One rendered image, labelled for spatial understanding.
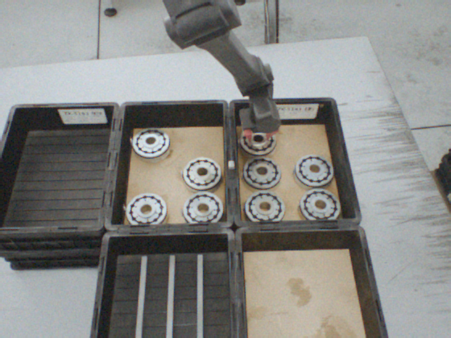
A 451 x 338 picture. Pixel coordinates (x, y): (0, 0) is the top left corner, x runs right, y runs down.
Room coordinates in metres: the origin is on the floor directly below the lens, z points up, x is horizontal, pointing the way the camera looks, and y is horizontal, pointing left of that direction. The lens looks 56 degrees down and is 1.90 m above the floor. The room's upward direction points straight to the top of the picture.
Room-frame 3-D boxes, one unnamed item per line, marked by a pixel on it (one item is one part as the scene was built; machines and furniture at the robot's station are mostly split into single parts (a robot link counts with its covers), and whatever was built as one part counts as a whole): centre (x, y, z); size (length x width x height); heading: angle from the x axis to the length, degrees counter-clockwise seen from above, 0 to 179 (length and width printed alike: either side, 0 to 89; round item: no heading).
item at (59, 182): (0.69, 0.44, 0.87); 0.40 x 0.30 x 0.11; 2
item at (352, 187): (0.70, -0.16, 0.92); 0.40 x 0.30 x 0.02; 2
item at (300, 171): (0.71, -0.24, 0.86); 0.10 x 0.10 x 0.01
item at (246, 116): (0.81, -0.09, 0.98); 0.10 x 0.07 x 0.07; 98
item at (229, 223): (0.69, 0.14, 0.92); 0.40 x 0.30 x 0.02; 2
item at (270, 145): (0.81, -0.09, 0.86); 0.10 x 0.10 x 0.01
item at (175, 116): (0.69, 0.14, 0.87); 0.40 x 0.30 x 0.11; 2
